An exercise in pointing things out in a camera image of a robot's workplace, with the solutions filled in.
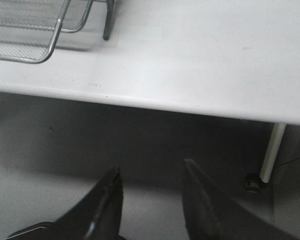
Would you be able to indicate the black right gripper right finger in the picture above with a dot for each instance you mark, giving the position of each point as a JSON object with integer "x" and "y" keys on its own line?
{"x": 212, "y": 215}

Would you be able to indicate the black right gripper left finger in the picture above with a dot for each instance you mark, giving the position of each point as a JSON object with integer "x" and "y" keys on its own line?
{"x": 97, "y": 216}

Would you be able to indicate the mesh tray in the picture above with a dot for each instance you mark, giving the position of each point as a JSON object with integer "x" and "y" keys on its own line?
{"x": 43, "y": 14}
{"x": 31, "y": 45}

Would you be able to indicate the black table foot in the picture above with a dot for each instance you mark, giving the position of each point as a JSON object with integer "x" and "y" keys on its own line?
{"x": 252, "y": 183}

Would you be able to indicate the white table leg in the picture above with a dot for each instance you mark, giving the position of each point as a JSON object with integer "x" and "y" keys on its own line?
{"x": 271, "y": 153}

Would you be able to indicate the grey metal rack frame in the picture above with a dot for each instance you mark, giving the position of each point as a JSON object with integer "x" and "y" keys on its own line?
{"x": 108, "y": 20}

